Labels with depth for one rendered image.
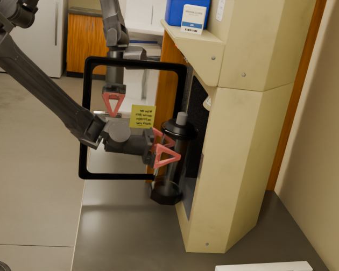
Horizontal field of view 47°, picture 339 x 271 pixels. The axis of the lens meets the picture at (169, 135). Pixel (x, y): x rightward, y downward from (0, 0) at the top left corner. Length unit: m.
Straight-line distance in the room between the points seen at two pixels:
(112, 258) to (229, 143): 0.42
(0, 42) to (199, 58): 0.42
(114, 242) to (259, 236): 0.44
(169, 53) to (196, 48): 0.38
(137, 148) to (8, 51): 0.41
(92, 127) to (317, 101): 0.74
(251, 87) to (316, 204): 0.54
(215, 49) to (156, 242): 0.56
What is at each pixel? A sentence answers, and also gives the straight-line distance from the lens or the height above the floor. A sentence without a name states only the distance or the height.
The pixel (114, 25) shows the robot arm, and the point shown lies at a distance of 1.28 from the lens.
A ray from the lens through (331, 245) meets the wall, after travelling 1.27.
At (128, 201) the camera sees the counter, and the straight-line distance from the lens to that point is 1.29.
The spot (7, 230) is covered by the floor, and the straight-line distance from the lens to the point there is 2.75.
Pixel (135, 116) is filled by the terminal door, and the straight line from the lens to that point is 1.21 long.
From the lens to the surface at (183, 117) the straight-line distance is 1.07.
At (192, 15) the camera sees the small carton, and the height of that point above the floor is 1.55.
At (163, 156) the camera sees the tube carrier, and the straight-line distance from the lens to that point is 1.09.
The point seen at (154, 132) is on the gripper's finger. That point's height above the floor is 1.20.
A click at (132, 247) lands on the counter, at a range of 1.11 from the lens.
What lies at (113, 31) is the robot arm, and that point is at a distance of 1.27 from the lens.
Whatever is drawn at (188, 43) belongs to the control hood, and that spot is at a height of 1.50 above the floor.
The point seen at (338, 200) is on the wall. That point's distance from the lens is 1.24.
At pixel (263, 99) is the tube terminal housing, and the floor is 1.39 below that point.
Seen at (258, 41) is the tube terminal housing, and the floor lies 1.52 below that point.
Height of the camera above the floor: 1.63
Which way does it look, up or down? 22 degrees down
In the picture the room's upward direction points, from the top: 9 degrees clockwise
